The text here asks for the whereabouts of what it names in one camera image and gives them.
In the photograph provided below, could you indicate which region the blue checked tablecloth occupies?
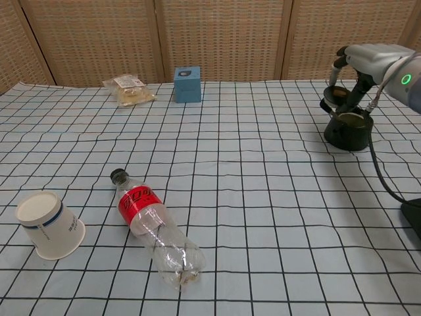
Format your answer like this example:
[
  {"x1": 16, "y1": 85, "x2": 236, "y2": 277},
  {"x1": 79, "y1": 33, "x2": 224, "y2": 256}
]
[{"x1": 0, "y1": 78, "x2": 421, "y2": 316}]

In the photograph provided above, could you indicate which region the clear snack bag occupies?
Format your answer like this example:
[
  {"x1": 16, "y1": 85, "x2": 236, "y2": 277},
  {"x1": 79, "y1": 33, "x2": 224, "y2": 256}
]
[{"x1": 102, "y1": 74, "x2": 157, "y2": 108}]

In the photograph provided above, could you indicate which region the small blue cardboard box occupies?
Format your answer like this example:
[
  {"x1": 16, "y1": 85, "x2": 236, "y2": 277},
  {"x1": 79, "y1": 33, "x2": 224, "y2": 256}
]
[{"x1": 173, "y1": 66, "x2": 203, "y2": 105}]

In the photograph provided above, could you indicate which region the white paper cup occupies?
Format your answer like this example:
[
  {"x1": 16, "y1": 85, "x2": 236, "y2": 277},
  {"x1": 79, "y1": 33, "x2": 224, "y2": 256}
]
[{"x1": 14, "y1": 191, "x2": 86, "y2": 261}]

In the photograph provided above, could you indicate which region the black kettle lid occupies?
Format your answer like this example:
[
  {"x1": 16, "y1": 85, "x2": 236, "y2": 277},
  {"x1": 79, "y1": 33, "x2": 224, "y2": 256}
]
[{"x1": 323, "y1": 85, "x2": 350, "y2": 108}]

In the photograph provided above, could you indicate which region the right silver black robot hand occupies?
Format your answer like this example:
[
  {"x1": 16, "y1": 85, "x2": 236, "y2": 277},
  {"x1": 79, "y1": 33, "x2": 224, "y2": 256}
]
[{"x1": 330, "y1": 44, "x2": 414, "y2": 115}]

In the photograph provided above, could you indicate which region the empty clear plastic cola bottle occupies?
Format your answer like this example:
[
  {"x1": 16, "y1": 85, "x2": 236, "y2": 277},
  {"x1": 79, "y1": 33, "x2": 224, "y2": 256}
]
[{"x1": 110, "y1": 168, "x2": 207, "y2": 292}]

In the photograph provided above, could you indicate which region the black kettle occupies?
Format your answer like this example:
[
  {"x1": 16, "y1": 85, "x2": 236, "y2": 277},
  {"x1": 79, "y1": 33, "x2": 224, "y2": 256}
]
[{"x1": 319, "y1": 98, "x2": 374, "y2": 152}]

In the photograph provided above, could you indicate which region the black baseball cap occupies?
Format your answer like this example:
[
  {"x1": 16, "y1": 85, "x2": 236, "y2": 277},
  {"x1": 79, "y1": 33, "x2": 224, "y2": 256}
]
[{"x1": 400, "y1": 200, "x2": 421, "y2": 238}]

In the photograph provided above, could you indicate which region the black robot hand cable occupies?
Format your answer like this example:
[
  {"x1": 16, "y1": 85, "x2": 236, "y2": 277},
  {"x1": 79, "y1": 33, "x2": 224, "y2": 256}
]
[{"x1": 361, "y1": 70, "x2": 421, "y2": 209}]

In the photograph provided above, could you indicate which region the woven bamboo folding screen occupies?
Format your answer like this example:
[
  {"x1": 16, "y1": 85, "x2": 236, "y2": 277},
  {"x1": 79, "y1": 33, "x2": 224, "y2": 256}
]
[{"x1": 0, "y1": 0, "x2": 421, "y2": 96}]

